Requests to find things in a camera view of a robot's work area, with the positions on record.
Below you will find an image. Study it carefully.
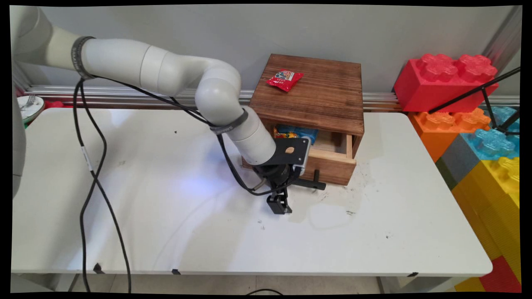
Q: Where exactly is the big blue toy brick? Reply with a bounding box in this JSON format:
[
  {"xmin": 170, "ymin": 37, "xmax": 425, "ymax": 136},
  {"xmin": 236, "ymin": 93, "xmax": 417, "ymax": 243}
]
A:
[{"xmin": 460, "ymin": 107, "xmax": 520, "ymax": 161}]

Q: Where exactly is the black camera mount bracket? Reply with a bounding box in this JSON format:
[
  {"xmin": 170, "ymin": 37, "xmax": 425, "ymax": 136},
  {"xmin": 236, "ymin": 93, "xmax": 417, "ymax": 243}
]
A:
[{"xmin": 272, "ymin": 137, "xmax": 310, "ymax": 167}]

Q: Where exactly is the blue snack packet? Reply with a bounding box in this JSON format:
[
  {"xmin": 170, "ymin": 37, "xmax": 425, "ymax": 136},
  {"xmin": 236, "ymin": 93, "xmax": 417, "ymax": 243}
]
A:
[{"xmin": 276, "ymin": 124, "xmax": 319, "ymax": 145}]

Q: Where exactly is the black tripod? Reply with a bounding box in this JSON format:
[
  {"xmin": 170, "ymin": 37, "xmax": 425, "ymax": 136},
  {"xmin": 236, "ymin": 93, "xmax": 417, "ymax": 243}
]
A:
[{"xmin": 428, "ymin": 68, "xmax": 521, "ymax": 136}]

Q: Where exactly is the black cable with white label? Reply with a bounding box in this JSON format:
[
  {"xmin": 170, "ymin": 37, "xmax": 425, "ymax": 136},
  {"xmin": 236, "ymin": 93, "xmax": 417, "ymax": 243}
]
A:
[{"xmin": 72, "ymin": 77, "xmax": 132, "ymax": 294}]

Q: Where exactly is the black drawer handle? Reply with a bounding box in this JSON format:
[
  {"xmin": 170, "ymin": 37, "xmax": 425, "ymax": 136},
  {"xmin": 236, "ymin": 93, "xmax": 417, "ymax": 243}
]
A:
[{"xmin": 298, "ymin": 169, "xmax": 327, "ymax": 191}]

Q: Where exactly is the grey velcro strap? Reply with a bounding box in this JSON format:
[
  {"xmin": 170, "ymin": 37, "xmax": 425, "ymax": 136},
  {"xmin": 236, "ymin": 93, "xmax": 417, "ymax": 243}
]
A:
[
  {"xmin": 70, "ymin": 36, "xmax": 97, "ymax": 81},
  {"xmin": 209, "ymin": 108, "xmax": 249, "ymax": 136}
]

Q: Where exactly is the wooden drawer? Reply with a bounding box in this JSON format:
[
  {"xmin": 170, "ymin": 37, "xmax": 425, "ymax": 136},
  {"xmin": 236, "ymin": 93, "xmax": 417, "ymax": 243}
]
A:
[{"xmin": 272, "ymin": 124, "xmax": 357, "ymax": 186}]

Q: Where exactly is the white plate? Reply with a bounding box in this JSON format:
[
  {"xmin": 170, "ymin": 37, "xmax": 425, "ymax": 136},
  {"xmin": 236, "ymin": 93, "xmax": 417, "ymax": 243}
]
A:
[{"xmin": 17, "ymin": 95, "xmax": 45, "ymax": 125}]

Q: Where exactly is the aluminium wall rail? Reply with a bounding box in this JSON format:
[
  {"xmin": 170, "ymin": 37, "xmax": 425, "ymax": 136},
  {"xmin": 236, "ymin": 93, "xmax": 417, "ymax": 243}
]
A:
[{"xmin": 25, "ymin": 86, "xmax": 520, "ymax": 113}]

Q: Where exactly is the red snack packet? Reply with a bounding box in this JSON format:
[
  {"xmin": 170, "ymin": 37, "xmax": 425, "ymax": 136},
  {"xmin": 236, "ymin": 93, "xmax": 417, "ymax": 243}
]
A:
[{"xmin": 266, "ymin": 69, "xmax": 305, "ymax": 93}]

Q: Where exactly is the brown wooden drawer cabinet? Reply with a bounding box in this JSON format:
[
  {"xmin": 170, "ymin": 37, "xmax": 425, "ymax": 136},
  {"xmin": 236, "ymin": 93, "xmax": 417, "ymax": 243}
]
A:
[{"xmin": 241, "ymin": 54, "xmax": 366, "ymax": 169}]

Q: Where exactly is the red object behind table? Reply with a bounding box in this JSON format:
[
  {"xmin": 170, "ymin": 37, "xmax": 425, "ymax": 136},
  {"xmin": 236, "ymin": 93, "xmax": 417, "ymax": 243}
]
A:
[{"xmin": 43, "ymin": 99, "xmax": 74, "ymax": 110}]

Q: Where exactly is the black cable with metal plug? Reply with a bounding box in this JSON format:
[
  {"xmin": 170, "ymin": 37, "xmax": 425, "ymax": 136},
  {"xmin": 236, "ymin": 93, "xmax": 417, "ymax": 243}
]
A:
[{"xmin": 94, "ymin": 75, "xmax": 292, "ymax": 197}]

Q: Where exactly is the big orange toy brick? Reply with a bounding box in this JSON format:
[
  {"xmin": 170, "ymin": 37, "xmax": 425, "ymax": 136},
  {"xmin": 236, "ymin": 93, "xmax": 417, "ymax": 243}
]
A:
[{"xmin": 408, "ymin": 109, "xmax": 491, "ymax": 163}]

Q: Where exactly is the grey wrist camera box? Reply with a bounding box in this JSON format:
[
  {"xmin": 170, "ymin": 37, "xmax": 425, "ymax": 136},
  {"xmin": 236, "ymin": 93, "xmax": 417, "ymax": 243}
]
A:
[{"xmin": 293, "ymin": 139, "xmax": 312, "ymax": 176}]

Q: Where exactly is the big red toy brick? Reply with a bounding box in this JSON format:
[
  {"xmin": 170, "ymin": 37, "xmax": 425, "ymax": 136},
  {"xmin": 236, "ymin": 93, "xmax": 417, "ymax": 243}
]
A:
[{"xmin": 393, "ymin": 54, "xmax": 499, "ymax": 114}]

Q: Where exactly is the aluminium upright post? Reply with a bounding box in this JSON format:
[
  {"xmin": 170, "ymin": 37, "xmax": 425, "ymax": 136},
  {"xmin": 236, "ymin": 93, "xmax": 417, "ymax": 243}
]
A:
[{"xmin": 482, "ymin": 6, "xmax": 522, "ymax": 76}]

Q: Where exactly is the orange yellow snack packet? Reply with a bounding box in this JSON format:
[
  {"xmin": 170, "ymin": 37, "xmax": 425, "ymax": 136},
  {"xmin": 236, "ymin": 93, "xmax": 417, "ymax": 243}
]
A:
[{"xmin": 273, "ymin": 127, "xmax": 298, "ymax": 140}]

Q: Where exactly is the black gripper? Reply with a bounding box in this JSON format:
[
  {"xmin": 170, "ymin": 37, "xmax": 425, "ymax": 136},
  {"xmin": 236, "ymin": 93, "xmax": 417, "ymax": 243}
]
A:
[{"xmin": 254, "ymin": 164, "xmax": 301, "ymax": 215}]

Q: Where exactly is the big grey toy brick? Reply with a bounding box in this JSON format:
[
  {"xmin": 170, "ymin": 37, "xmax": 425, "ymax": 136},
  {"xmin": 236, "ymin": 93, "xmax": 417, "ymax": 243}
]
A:
[{"xmin": 435, "ymin": 135, "xmax": 483, "ymax": 191}]

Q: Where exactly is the small red toy brick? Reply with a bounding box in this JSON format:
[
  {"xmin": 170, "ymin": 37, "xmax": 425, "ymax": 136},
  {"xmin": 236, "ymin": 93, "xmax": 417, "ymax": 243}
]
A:
[{"xmin": 478, "ymin": 255, "xmax": 522, "ymax": 293}]

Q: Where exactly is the big yellow toy brick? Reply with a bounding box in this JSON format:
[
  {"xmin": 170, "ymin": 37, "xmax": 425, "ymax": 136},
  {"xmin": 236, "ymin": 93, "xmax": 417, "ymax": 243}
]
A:
[{"xmin": 451, "ymin": 157, "xmax": 521, "ymax": 284}]

